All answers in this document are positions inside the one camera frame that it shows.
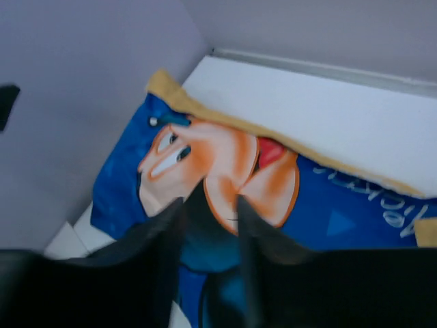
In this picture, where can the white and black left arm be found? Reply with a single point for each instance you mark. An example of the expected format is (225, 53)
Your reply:
(8, 95)

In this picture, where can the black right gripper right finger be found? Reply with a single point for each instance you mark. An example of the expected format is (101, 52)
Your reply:
(288, 285)

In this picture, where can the yellow pillowcase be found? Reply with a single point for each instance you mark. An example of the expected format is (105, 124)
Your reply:
(173, 148)

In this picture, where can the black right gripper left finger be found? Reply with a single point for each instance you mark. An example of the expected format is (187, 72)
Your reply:
(128, 283)

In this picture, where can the aluminium table frame rail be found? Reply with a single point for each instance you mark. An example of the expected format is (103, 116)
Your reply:
(351, 75)

